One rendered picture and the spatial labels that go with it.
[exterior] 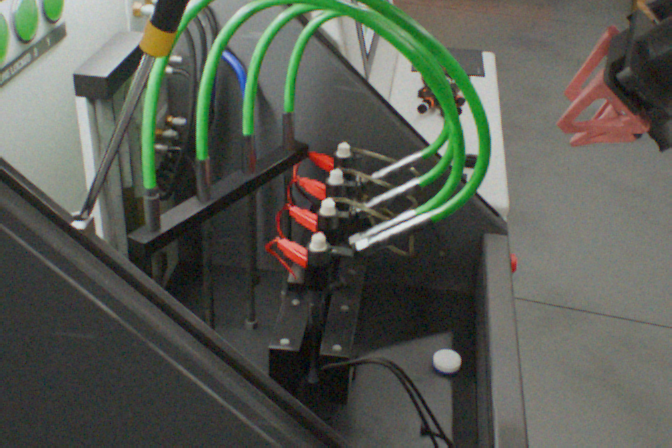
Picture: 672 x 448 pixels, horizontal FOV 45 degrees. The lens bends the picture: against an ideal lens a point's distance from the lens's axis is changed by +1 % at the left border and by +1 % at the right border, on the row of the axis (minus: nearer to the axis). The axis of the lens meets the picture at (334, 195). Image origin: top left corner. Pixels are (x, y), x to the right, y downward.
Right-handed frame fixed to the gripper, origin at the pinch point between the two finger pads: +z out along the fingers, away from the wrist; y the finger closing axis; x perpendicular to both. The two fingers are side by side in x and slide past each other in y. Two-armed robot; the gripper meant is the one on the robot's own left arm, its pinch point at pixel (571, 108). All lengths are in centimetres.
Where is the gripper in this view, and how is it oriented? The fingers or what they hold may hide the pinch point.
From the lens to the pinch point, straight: 82.7
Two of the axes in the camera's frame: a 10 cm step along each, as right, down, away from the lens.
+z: -6.2, 3.8, 6.9
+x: 7.2, 6.3, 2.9
